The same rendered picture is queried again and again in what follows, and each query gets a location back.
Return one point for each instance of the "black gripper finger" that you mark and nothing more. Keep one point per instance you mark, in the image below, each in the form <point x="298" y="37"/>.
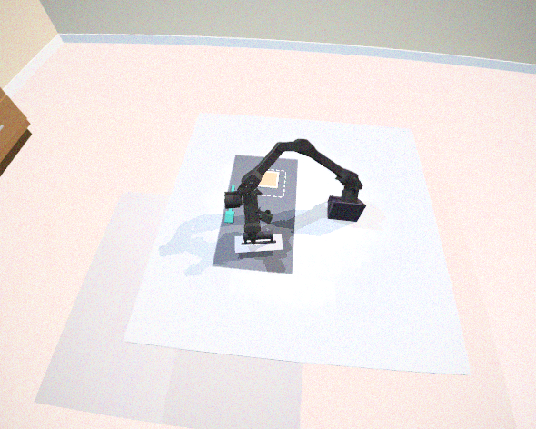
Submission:
<point x="252" y="237"/>

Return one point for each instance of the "cream square tile with dark centre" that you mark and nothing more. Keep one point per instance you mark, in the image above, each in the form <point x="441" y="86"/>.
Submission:
<point x="269" y="180"/>

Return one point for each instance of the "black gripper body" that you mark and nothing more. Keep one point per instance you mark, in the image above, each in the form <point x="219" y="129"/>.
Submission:
<point x="251" y="221"/>

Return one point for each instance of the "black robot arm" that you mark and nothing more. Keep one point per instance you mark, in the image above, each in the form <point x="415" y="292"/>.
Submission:
<point x="349" y="179"/>

